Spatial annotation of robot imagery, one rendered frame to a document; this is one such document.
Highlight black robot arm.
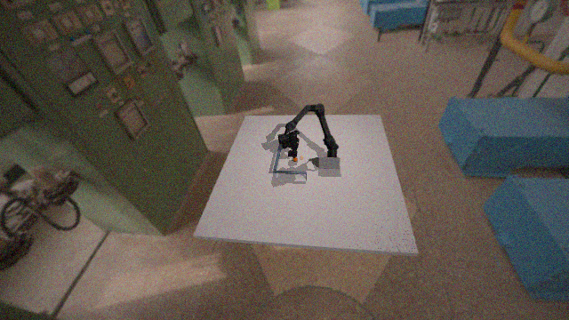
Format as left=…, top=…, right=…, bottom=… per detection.
left=278, top=103, right=339, bottom=157

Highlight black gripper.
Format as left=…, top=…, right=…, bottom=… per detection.
left=288, top=138, right=300, bottom=158

